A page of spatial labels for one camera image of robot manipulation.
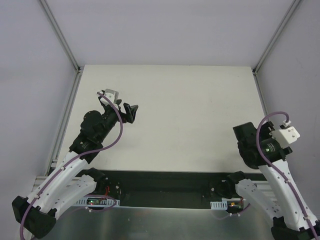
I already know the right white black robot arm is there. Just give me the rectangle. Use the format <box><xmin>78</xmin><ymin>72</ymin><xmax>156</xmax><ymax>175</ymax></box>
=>
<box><xmin>225</xmin><ymin>121</ymin><xmax>320</xmax><ymax>240</ymax></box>

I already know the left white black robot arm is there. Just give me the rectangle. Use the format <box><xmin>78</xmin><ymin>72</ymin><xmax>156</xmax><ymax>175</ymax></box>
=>
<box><xmin>12</xmin><ymin>100</ymin><xmax>139</xmax><ymax>240</ymax></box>

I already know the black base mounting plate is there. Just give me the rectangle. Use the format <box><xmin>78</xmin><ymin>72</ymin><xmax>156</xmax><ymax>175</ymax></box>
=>
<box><xmin>76</xmin><ymin>169</ymin><xmax>266</xmax><ymax>209</ymax></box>

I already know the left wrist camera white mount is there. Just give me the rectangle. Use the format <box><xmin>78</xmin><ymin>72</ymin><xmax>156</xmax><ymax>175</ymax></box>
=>
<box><xmin>97</xmin><ymin>89</ymin><xmax>119</xmax><ymax>108</ymax></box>

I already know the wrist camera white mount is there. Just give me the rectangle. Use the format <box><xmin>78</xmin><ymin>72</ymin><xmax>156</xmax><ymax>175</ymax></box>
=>
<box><xmin>97</xmin><ymin>89</ymin><xmax>119</xmax><ymax>108</ymax></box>
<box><xmin>269</xmin><ymin>120</ymin><xmax>301</xmax><ymax>149</ymax></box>

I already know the left aluminium frame post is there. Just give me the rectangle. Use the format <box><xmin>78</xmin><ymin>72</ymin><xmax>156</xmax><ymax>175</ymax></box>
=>
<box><xmin>37</xmin><ymin>0</ymin><xmax>81</xmax><ymax>74</ymax></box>

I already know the aluminium frame post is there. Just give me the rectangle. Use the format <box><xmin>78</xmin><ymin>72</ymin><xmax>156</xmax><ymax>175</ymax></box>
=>
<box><xmin>252</xmin><ymin>0</ymin><xmax>303</xmax><ymax>76</ymax></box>
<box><xmin>37</xmin><ymin>0</ymin><xmax>81</xmax><ymax>74</ymax></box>

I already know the left white cable duct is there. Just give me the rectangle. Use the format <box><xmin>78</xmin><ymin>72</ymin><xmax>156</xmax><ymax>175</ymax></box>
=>
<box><xmin>73</xmin><ymin>196</ymin><xmax>120</xmax><ymax>208</ymax></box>

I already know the white cable duct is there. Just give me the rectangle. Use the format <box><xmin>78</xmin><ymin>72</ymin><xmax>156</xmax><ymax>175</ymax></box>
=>
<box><xmin>210</xmin><ymin>200</ymin><xmax>244</xmax><ymax>211</ymax></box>
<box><xmin>73</xmin><ymin>196</ymin><xmax>120</xmax><ymax>208</ymax></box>

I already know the right white cable duct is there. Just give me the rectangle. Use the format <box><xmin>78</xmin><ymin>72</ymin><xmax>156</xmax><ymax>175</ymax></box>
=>
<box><xmin>210</xmin><ymin>200</ymin><xmax>244</xmax><ymax>211</ymax></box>

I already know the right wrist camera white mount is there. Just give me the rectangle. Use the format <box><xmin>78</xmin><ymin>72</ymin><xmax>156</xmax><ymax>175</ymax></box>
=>
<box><xmin>269</xmin><ymin>120</ymin><xmax>301</xmax><ymax>149</ymax></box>

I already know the right aluminium frame post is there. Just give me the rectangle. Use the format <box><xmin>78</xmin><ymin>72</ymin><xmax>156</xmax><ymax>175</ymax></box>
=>
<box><xmin>252</xmin><ymin>0</ymin><xmax>303</xmax><ymax>76</ymax></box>

